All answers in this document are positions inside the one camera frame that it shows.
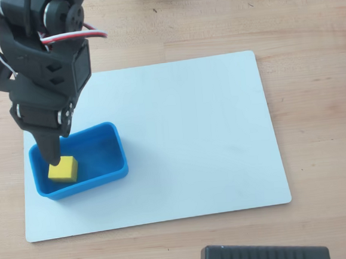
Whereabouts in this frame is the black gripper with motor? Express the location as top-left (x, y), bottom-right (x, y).
top-left (0, 21), bottom-right (99, 170)

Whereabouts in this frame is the yellow cube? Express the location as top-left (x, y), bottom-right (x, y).
top-left (47, 154), bottom-right (80, 185)

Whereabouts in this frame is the blue rectangular bin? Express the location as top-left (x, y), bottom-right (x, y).
top-left (26, 120), bottom-right (131, 203)

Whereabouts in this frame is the white rectangular board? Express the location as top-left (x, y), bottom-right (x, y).
top-left (12, 47), bottom-right (294, 243)

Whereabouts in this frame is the black ribbed device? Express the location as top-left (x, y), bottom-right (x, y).
top-left (198, 236), bottom-right (331, 259)

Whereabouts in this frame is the white and red servo cable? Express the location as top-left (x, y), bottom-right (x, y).
top-left (0, 23), bottom-right (19, 80)
top-left (39, 20), bottom-right (109, 45)

